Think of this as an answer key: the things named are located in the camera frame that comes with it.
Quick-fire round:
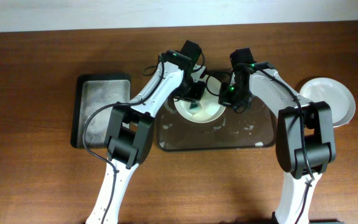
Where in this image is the yellow green sponge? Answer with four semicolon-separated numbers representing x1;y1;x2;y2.
189;101;202;111

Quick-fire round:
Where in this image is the cream plastic plate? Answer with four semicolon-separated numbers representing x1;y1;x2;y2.
174;77;226;123

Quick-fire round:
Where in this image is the pale green plastic plate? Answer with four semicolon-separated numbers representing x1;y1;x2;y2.
300;78;356;128

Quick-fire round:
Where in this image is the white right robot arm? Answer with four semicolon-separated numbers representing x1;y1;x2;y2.
218;47;336;223

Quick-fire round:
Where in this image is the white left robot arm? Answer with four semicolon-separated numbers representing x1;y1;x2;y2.
86;40;205;223

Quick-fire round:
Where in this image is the dark brown serving tray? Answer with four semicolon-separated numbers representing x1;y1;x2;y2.
155;70;277;152

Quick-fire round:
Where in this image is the black soapy water tray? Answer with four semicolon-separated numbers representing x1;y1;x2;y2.
70;73;131;149

